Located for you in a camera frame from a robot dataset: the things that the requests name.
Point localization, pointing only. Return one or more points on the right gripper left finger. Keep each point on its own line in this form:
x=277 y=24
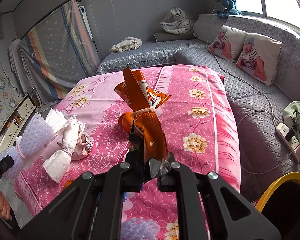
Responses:
x=91 y=206

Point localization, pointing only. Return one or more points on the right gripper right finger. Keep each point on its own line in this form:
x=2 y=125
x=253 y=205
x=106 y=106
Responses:
x=210 y=208

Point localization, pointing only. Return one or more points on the orange snack wrapper bundle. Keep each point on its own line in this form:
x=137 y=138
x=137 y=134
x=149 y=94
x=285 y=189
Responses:
x=146 y=135

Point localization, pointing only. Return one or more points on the yellow rimmed trash bin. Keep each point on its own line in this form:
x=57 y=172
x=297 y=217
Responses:
x=280 y=204

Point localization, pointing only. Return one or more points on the person's left hand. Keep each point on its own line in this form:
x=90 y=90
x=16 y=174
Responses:
x=4 y=207

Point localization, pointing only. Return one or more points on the wooden shelf unit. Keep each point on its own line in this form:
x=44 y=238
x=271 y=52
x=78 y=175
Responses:
x=15 y=122

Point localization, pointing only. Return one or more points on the orange peel front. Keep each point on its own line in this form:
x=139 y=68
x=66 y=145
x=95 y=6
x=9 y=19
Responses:
x=68 y=183

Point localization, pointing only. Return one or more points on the lavender foam net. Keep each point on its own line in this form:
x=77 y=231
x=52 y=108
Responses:
x=139 y=228

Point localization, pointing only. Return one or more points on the pink crumpled bag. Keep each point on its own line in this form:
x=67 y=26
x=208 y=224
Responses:
x=84 y=144

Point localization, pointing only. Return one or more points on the pink floral bedsheet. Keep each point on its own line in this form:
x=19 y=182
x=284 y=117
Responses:
x=198 y=123

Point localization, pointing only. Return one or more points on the white power strip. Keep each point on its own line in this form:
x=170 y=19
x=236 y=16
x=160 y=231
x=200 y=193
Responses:
x=288 y=137

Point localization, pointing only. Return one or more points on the grey quilted sofa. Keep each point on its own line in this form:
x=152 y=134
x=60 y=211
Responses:
x=256 y=107

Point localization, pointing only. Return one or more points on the pale green cloth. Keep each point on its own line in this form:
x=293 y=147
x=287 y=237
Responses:
x=291 y=116

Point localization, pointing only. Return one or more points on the striped cloth covered cabinet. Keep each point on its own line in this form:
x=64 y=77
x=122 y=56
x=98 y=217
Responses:
x=57 y=53

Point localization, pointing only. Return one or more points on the right baby print pillow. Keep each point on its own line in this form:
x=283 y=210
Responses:
x=259 y=57

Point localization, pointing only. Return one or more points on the baby print pillow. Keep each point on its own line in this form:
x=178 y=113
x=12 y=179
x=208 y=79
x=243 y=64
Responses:
x=259 y=57
x=228 y=43

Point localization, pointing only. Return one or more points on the crumpled cream cloth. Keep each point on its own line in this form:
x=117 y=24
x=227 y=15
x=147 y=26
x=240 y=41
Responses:
x=129 y=43

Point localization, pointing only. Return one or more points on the left baby print pillow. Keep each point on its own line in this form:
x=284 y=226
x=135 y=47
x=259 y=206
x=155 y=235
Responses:
x=228 y=43

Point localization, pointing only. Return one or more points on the grey flat cushion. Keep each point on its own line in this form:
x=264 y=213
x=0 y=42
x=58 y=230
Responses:
x=164 y=36

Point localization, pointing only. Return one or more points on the white tiger plush toy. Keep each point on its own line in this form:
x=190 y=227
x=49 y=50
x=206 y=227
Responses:
x=177 y=22

